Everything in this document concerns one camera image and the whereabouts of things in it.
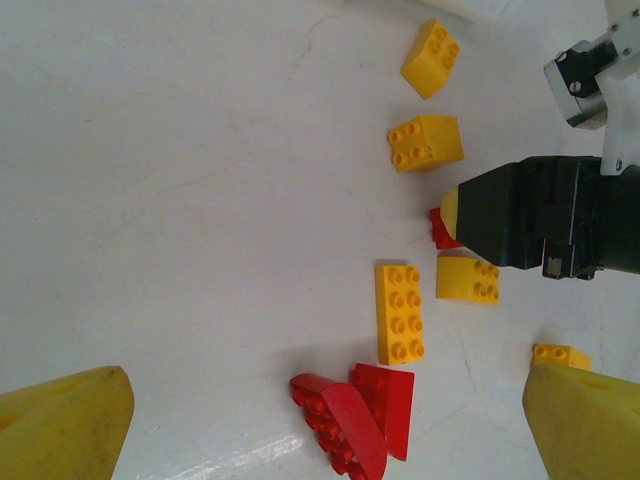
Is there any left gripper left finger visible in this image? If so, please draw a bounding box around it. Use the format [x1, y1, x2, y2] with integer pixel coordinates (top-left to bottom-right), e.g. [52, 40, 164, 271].
[0, 365, 135, 480]

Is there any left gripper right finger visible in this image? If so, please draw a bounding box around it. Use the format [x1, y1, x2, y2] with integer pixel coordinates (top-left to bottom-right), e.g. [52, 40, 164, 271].
[522, 362, 640, 480]

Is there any small red lego brick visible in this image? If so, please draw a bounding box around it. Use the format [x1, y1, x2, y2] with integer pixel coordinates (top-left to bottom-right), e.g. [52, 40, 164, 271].
[428, 205, 466, 251]

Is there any yellow curved lego brick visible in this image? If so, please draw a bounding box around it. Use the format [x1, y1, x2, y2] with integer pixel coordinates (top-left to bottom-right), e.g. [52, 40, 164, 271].
[399, 18, 462, 101]
[435, 253, 502, 305]

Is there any yellow sloped lego brick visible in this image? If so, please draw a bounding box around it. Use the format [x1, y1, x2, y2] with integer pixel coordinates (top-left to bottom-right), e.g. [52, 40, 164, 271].
[387, 114, 466, 175]

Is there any red sloped lego brick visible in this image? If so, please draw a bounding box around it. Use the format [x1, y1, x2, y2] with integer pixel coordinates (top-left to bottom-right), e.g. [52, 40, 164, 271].
[348, 362, 416, 461]

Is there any large red curved lego brick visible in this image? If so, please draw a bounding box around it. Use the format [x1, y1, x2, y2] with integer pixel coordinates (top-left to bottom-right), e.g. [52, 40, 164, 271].
[288, 372, 389, 480]

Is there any small yellow lego brick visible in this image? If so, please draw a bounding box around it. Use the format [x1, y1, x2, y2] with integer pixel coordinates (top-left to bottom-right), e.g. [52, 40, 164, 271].
[531, 343, 593, 374]

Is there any flat yellow eight-stud lego brick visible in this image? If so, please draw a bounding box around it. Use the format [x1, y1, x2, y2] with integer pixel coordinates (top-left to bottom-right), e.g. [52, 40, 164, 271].
[374, 259, 429, 366]

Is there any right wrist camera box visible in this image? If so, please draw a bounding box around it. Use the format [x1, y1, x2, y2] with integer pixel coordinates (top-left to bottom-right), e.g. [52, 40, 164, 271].
[543, 0, 640, 177]

